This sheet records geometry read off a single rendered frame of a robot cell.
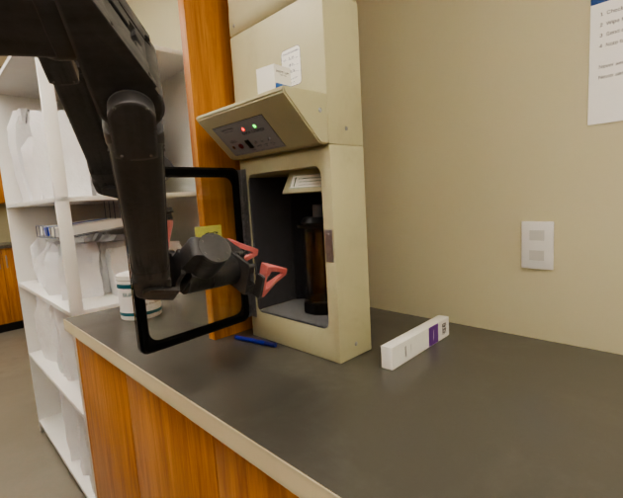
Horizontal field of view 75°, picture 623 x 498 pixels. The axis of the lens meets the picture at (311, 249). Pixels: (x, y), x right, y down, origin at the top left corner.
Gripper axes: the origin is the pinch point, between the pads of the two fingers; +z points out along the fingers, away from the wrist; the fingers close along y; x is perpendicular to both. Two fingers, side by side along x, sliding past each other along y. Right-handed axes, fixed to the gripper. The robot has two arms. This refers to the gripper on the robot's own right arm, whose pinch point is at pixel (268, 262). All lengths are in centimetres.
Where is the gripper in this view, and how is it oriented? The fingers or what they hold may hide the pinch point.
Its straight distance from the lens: 86.1
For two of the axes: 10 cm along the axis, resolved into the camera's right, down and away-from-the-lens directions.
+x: -2.1, 9.0, 3.7
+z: 7.1, -1.3, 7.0
